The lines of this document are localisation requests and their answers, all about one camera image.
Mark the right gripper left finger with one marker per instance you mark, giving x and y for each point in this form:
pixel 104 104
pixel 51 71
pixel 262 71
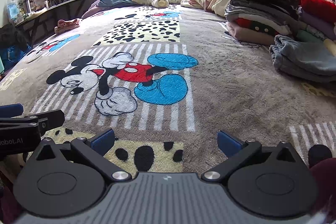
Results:
pixel 91 152

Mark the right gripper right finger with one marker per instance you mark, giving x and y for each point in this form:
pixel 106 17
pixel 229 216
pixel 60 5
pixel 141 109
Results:
pixel 239 154

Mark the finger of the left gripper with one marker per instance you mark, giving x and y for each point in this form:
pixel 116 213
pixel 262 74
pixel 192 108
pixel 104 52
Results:
pixel 9 111
pixel 48 120

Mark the grey fleece garment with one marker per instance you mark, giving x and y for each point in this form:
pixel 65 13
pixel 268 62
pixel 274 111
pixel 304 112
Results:
pixel 306 60

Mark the pink sweatshirt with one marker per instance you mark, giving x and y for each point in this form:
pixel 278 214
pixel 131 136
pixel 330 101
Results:
pixel 66 25

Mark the dark side desk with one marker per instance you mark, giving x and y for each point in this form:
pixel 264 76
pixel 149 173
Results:
pixel 40 25

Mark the Mickey Mouse bed blanket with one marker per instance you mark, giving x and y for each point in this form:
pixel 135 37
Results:
pixel 167 81

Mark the blue packet on desk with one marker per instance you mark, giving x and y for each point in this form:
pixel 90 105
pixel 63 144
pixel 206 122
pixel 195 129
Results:
pixel 12 12

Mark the metal cup on desk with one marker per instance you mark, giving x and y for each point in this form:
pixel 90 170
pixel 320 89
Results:
pixel 26 6

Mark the folded red black garment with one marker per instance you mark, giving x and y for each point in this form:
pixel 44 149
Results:
pixel 264 26

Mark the mint green folded garment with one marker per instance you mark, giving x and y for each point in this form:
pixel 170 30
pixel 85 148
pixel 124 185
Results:
pixel 311 37

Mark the folded grey white garments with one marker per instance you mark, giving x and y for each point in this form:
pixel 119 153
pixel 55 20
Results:
pixel 276 19

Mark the rolled cream towel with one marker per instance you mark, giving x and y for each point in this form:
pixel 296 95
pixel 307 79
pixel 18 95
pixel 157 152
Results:
pixel 331 46

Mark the purple folded garment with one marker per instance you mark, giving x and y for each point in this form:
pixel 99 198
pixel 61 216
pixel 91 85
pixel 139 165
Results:
pixel 326 28

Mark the rolled cream baby garment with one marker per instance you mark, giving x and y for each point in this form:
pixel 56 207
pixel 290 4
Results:
pixel 162 3

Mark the red fleece garment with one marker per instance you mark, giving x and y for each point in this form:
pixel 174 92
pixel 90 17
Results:
pixel 321 9

